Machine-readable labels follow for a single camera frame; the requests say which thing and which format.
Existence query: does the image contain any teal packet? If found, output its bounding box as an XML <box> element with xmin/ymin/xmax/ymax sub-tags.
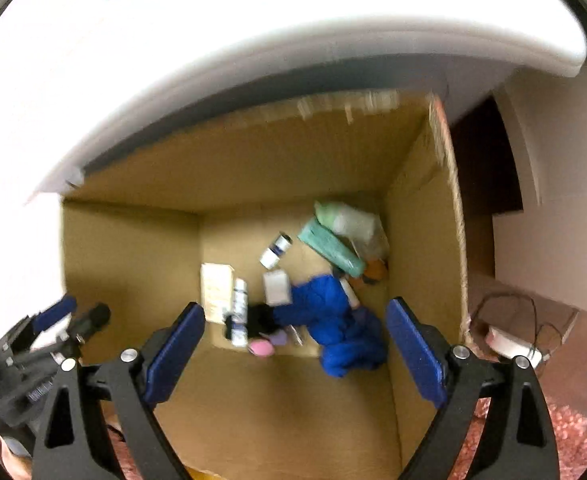
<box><xmin>298</xmin><ymin>218</ymin><xmax>366</xmax><ymax>278</ymax></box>

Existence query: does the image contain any white power strip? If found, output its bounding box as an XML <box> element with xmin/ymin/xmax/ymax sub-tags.
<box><xmin>484</xmin><ymin>325</ymin><xmax>543</xmax><ymax>368</ymax></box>

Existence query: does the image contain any beige orange lip gloss tube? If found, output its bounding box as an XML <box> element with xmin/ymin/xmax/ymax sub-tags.
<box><xmin>339</xmin><ymin>259</ymin><xmax>389</xmax><ymax>309</ymax></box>

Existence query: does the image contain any pink fuzzy sleeve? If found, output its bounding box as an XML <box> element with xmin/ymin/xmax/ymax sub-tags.
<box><xmin>453</xmin><ymin>393</ymin><xmax>587</xmax><ymax>480</ymax></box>

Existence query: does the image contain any white plastic storage box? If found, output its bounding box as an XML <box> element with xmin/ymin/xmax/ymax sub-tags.
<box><xmin>38</xmin><ymin>12</ymin><xmax>587</xmax><ymax>194</ymax></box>

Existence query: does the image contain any small white blue-banded bottle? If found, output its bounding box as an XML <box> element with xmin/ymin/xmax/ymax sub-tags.
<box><xmin>260</xmin><ymin>232</ymin><xmax>292</xmax><ymax>270</ymax></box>

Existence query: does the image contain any cardboard trash box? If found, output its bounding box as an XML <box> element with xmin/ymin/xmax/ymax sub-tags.
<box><xmin>62</xmin><ymin>91</ymin><xmax>467</xmax><ymax>479</ymax></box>

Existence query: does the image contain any blue crumpled bag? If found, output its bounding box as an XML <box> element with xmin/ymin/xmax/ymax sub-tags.
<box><xmin>273</xmin><ymin>275</ymin><xmax>388</xmax><ymax>377</ymax></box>

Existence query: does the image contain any green-capped cream jar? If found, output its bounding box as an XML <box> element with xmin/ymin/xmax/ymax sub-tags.
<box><xmin>314</xmin><ymin>202</ymin><xmax>377</xmax><ymax>242</ymax></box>

